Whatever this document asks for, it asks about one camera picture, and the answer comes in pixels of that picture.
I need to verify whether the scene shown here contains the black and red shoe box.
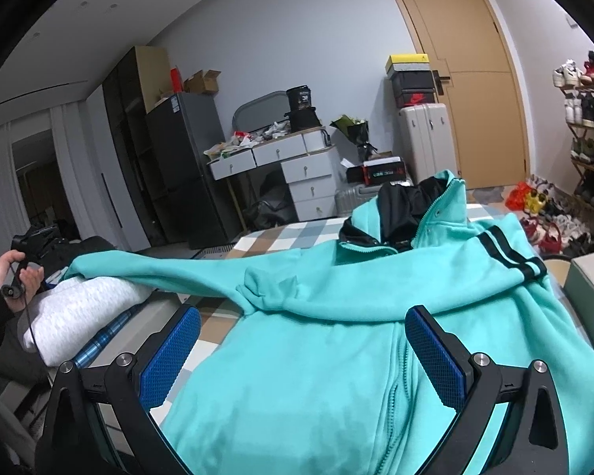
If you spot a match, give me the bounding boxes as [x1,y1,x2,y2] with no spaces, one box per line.
[346,155,407,184]

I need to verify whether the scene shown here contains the yellow lid shoe box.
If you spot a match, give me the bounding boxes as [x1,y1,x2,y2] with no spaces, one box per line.
[386,53,430,79]

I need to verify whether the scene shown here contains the black cylindrical bucket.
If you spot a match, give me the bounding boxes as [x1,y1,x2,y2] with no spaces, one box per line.
[284,85,322,129]

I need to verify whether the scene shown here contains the tan wooden door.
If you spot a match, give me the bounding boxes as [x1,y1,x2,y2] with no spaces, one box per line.
[380,0,531,190]

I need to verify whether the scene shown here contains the person's left hand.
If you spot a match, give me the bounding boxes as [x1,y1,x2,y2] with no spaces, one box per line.
[0,250,45,314]

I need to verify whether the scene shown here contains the black bag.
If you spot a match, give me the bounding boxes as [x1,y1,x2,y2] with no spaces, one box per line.
[245,175,300,232]

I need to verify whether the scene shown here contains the wooden shoe rack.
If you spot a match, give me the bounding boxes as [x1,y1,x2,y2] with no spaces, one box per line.
[552,49,594,219]

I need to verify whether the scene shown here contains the black cloth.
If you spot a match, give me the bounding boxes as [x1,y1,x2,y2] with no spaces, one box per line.
[44,237,117,278]

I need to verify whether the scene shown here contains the dark glass window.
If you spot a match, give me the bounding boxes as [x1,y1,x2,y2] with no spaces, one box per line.
[12,129,80,238]

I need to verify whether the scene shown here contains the tall dark cabinet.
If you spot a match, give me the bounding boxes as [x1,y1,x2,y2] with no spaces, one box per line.
[102,46,171,248]

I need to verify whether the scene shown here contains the dark red bag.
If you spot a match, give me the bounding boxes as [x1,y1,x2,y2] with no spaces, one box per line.
[537,222,567,255]

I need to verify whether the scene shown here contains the silver ribbed suitcase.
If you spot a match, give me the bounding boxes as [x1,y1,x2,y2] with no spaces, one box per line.
[335,182,383,219]

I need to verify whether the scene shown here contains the white folded cloth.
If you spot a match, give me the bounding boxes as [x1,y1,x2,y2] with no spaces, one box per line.
[22,277,149,364]

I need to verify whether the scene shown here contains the red plastic bag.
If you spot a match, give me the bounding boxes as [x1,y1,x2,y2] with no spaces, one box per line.
[505,182,530,211]

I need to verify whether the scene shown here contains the blue plaid cloth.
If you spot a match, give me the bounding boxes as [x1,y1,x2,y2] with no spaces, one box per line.
[74,309,134,369]

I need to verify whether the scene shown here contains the open cardboard box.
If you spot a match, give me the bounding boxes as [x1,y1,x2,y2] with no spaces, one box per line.
[183,69,222,95]

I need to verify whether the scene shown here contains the white wardrobe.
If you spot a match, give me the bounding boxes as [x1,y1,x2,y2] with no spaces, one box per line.
[82,84,152,253]

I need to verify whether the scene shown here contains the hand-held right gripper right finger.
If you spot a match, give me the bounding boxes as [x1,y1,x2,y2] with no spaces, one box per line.
[405,305,570,475]

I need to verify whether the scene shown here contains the black shoe box red logo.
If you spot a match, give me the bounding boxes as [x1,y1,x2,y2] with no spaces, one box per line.
[393,90,446,108]

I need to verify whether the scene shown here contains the teal hooded zip jacket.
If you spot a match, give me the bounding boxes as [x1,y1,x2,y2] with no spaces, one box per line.
[59,169,594,475]

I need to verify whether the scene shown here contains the grey rounded mirror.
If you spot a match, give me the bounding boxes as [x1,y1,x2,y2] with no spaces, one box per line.
[232,90,290,132]

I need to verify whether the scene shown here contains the black wrapped flower bouquet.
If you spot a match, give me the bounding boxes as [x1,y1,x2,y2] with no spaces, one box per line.
[331,115,379,162]

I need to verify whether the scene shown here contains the white hard suitcase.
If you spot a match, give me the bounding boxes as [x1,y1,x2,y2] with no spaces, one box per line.
[398,103,459,184]

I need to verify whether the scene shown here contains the white drawer dresser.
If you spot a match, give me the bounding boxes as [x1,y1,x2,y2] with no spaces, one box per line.
[209,129,345,221]

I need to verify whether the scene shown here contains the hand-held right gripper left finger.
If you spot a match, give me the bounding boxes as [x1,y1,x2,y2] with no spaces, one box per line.
[37,305,202,475]

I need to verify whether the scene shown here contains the black refrigerator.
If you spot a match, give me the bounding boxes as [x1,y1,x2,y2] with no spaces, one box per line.
[146,91,233,251]

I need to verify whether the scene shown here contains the pile of scattered shoes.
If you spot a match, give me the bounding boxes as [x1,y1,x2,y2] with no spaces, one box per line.
[517,175,594,258]

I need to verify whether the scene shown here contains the checkered bed sheet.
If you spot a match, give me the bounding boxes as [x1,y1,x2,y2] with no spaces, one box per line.
[143,202,594,436]

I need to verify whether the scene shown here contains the pile of dresser clutter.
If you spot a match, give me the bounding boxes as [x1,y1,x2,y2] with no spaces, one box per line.
[203,121,305,162]

